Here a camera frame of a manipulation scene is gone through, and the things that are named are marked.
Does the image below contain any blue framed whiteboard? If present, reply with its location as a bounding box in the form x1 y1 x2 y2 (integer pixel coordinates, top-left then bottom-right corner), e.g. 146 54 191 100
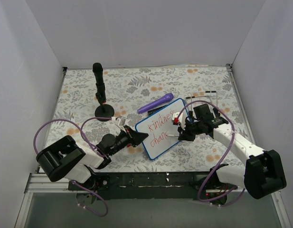
135 98 185 160

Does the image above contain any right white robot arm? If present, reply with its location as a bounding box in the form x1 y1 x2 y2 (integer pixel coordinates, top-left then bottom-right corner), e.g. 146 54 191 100
172 101 287 199

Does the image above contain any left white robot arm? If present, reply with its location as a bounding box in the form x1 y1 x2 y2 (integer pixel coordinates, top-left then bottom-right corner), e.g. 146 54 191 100
36 126 149 190

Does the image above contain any black glitter microphone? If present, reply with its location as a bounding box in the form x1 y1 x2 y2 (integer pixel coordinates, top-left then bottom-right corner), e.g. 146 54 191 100
147 107 162 116

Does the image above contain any black microphone on stand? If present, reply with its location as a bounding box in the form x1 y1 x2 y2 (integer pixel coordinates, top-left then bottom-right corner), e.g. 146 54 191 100
92 63 114 122

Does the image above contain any floral table mat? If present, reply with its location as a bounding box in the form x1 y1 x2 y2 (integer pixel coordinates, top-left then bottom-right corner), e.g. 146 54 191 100
38 65 261 173

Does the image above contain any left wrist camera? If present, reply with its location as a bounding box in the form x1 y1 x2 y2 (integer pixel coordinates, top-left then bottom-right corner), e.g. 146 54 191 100
111 116 126 129

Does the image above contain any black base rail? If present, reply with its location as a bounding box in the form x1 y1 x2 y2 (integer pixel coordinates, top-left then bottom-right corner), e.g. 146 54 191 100
81 171 209 200

